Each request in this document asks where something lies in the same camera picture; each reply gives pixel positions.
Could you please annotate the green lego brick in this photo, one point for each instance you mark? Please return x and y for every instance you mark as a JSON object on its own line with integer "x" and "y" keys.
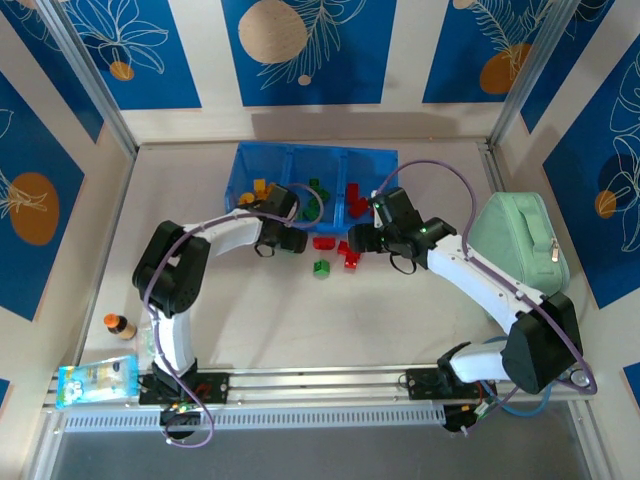
{"x": 315, "y": 204}
{"x": 324, "y": 195}
{"x": 308, "y": 214}
{"x": 321, "y": 268}
{"x": 314, "y": 182}

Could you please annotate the long red lego brick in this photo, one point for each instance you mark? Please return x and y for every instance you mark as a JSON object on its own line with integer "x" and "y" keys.
{"x": 353, "y": 190}

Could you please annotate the yellow lego brick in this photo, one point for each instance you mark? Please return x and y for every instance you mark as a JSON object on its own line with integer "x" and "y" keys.
{"x": 269, "y": 190}

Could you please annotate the orange round lego piece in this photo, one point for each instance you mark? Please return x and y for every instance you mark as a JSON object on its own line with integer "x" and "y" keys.
{"x": 245, "y": 198}

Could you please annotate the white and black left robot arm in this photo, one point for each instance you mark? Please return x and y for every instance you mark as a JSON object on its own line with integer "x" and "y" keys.
{"x": 230, "y": 232}

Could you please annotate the small red lego brick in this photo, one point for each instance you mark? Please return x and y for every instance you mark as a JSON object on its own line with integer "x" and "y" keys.
{"x": 352, "y": 260}

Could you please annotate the red arch lego brick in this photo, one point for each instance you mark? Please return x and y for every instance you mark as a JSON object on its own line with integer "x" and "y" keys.
{"x": 324, "y": 243}

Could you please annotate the orange lego cube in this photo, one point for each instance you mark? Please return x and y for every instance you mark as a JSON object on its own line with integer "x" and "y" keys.
{"x": 260, "y": 186}

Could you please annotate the blue three-compartment plastic bin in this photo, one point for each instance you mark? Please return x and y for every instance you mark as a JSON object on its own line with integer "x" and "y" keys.
{"x": 300, "y": 165}

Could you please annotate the mint green zip case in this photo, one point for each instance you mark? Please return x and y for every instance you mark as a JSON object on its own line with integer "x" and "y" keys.
{"x": 520, "y": 235}

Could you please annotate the brown bottle with orange cap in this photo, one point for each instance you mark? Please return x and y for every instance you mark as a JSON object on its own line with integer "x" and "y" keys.
{"x": 119, "y": 326}

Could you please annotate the black electronics board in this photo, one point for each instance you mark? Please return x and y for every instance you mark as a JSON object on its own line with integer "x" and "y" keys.
{"x": 175, "y": 417}
{"x": 452, "y": 420}

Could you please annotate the silver round roller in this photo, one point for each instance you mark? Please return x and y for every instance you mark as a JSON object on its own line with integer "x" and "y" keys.
{"x": 580, "y": 376}

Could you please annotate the blue snack packet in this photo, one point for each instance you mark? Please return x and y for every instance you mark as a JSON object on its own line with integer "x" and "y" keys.
{"x": 97, "y": 380}

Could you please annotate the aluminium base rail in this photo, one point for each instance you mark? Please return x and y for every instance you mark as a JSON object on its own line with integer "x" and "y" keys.
{"x": 325, "y": 382}

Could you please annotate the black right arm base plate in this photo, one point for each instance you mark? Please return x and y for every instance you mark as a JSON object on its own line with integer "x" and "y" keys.
{"x": 420, "y": 382}

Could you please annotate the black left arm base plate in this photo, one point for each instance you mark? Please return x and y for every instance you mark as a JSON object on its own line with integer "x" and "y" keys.
{"x": 215, "y": 387}

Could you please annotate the blue floral wall panel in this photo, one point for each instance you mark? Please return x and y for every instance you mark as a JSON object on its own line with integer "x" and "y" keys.
{"x": 590, "y": 200}
{"x": 450, "y": 50}
{"x": 30, "y": 150}
{"x": 325, "y": 50}
{"x": 555, "y": 75}
{"x": 60, "y": 75}
{"x": 150, "y": 50}

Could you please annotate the aluminium frame post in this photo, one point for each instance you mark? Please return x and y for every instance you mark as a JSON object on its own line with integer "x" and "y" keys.
{"x": 531, "y": 75}
{"x": 90, "y": 75}

